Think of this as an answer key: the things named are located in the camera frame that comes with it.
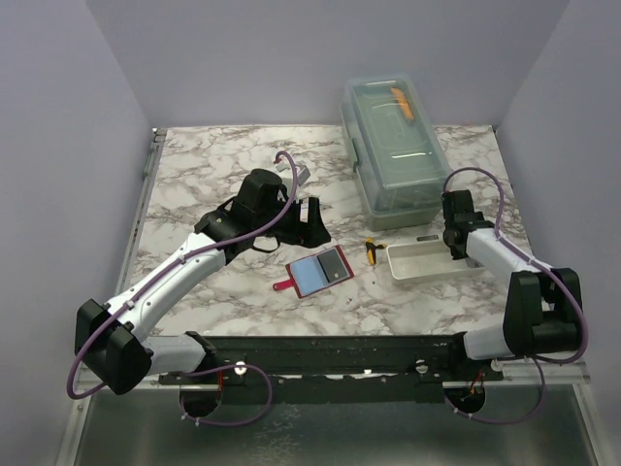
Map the white plastic tray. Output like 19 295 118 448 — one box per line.
386 240 485 285

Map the clear plastic storage box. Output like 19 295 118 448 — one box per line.
341 75 451 231

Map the yellow black handled tool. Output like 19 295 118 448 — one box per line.
365 238 386 266

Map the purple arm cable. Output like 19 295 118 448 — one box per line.
443 167 591 424
66 150 274 428

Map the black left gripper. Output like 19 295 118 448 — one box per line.
255 192 332 249

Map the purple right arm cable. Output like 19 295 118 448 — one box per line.
443 167 591 424

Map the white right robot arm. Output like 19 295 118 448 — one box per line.
443 212 586 381

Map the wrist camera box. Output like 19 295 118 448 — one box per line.
441 189 474 223
233 168 287 216

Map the aluminium mounting rail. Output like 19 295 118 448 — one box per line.
77 345 591 389

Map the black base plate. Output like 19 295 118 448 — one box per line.
150 332 491 404

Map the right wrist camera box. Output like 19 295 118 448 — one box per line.
441 189 474 223

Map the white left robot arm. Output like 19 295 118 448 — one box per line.
74 197 331 395

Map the red leather card holder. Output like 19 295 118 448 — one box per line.
272 245 354 299

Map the orange tool inside box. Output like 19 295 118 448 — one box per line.
391 87 415 121

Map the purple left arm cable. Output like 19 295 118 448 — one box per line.
66 150 274 428

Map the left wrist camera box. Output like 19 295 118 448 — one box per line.
233 168 287 216

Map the dark grey credit card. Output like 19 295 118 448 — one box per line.
317 248 350 284

